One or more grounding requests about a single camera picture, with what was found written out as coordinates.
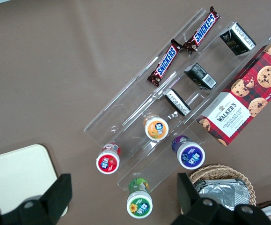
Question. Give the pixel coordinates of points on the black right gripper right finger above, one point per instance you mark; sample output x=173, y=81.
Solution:
x=196, y=211

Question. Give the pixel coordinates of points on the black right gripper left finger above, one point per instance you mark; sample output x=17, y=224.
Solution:
x=55, y=199

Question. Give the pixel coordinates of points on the silver foil tray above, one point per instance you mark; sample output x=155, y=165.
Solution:
x=226, y=192

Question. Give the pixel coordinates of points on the oval light wicker basket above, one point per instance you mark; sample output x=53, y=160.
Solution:
x=219, y=171

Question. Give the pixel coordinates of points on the cream plastic tray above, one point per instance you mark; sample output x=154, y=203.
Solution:
x=13, y=168

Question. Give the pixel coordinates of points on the purple gum jar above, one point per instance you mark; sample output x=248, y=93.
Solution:
x=191, y=156

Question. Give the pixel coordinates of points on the green gum jar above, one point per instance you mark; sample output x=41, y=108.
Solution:
x=139, y=206

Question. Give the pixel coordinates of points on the red gum jar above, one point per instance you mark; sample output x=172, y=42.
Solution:
x=107, y=162

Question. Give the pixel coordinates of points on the orange gum jar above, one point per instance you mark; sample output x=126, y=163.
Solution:
x=156, y=128

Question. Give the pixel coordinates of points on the clear acrylic stepped display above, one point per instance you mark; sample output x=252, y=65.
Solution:
x=130, y=140
x=168, y=68

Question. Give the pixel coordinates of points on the small black box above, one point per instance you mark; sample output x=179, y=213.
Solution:
x=200, y=76
x=238, y=38
x=176, y=102

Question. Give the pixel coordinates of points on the red Walkers shortbread box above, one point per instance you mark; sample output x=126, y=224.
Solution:
x=243, y=100

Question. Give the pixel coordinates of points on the Snickers chocolate bar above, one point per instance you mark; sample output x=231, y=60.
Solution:
x=203, y=29
x=165, y=62

